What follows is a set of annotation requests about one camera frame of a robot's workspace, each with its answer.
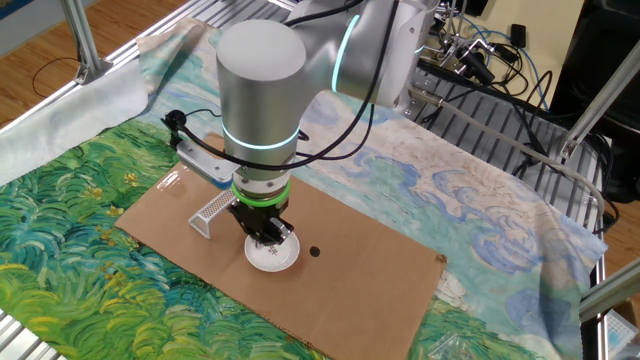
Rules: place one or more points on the black round dot sticker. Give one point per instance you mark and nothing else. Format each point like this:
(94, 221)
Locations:
(314, 251)

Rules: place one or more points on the clear packing tape patch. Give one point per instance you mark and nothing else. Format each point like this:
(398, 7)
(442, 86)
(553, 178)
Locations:
(170, 181)

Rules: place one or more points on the clear plastic triangular stand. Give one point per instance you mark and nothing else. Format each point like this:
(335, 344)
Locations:
(212, 210)

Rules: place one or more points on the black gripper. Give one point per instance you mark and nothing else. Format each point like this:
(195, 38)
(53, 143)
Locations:
(255, 217)

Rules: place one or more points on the black power adapter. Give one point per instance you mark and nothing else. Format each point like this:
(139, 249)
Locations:
(518, 36)

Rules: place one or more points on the black computer case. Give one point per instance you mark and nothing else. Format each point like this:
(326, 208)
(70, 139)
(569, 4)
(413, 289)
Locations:
(615, 25)

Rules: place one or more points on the white mesh plastic part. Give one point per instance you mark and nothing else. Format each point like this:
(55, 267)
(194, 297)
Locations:
(619, 330)

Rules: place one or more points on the aluminium frame strut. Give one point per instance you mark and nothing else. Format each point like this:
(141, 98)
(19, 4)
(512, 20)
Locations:
(610, 292)
(82, 35)
(600, 100)

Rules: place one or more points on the white plate with floral print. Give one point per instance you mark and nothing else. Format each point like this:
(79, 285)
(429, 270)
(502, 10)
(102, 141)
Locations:
(275, 260)

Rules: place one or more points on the plastic bag of brass screws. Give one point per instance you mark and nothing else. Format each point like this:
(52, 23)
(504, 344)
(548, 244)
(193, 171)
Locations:
(447, 347)

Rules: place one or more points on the brown cardboard sheet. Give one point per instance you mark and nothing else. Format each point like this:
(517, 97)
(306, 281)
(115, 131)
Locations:
(350, 300)

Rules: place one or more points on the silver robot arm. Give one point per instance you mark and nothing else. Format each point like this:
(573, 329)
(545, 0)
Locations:
(260, 100)

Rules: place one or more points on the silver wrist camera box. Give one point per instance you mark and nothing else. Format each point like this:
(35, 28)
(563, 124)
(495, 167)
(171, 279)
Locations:
(205, 165)

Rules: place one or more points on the painted landscape tablecloth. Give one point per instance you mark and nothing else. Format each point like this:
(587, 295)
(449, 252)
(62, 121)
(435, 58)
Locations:
(450, 200)

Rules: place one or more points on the black camera on clamp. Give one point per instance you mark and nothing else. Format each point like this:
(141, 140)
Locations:
(475, 65)

